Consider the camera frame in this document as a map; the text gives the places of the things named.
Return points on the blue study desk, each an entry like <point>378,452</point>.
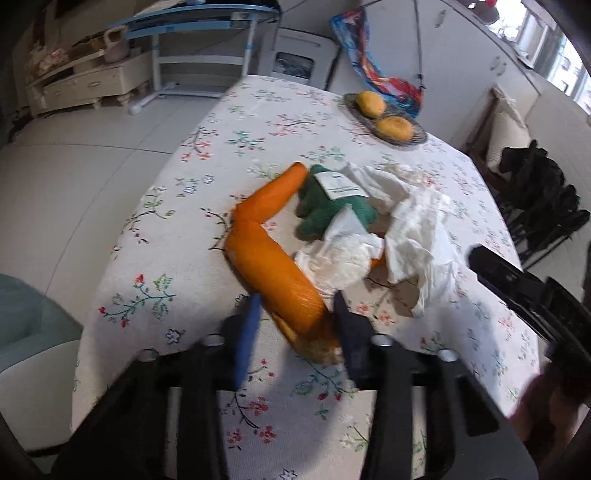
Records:
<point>194,16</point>

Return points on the white tissue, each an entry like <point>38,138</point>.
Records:
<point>415,240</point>
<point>337,263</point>

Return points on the white floor appliance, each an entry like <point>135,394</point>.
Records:
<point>300,46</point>

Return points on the pale upholstered chair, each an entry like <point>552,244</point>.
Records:
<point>27,369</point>

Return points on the window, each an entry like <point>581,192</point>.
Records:
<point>554,50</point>

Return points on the colourful printed cloth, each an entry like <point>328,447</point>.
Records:
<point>364,50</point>

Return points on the pink kettlebell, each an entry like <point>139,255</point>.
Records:
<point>115,50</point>

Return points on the white cabinet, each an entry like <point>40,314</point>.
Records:
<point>461,60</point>

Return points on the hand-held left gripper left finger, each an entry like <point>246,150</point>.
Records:
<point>247,332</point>

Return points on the yellow mango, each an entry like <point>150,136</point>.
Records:
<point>371,104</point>
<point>393,128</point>

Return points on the wooden chair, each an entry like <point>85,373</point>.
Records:
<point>475,143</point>

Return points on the wicker basket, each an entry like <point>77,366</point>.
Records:
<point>369,121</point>

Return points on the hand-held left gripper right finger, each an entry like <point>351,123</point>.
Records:
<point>351,332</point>

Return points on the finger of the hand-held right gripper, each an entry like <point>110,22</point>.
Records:
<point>508,286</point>

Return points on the cream television cabinet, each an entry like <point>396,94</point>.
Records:
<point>92,83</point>

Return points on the floral tablecloth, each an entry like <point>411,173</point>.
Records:
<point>194,194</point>

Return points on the cream cushion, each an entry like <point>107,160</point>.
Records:
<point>505,138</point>

